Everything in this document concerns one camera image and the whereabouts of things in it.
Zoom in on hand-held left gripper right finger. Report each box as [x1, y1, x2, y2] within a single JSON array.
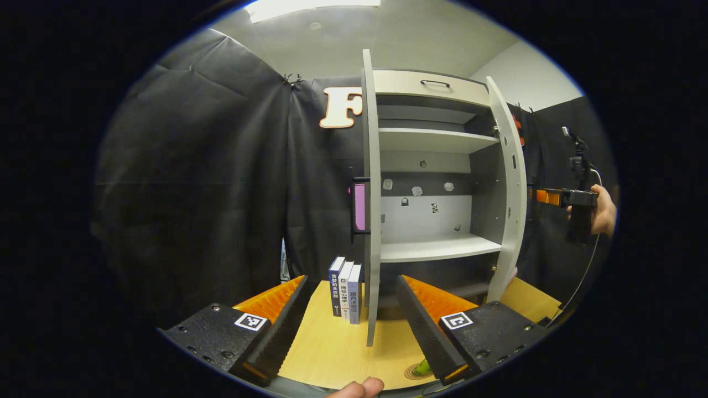
[[397, 275, 548, 386]]

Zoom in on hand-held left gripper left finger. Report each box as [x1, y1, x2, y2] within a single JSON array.
[[159, 275, 316, 386]]

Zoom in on white cabinet door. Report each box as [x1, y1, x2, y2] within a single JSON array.
[[486, 76, 528, 303], [348, 49, 383, 348]]

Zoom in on grey and white cabinet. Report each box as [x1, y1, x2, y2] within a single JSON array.
[[348, 49, 528, 348]]

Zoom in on dark blue book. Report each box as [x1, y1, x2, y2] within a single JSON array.
[[328, 256, 346, 317]]

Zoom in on white book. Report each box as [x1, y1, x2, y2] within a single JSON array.
[[337, 261, 355, 320]]

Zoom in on pale blue book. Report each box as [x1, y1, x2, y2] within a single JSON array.
[[347, 264, 363, 325]]

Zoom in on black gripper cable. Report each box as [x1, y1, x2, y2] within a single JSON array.
[[548, 169, 603, 327]]

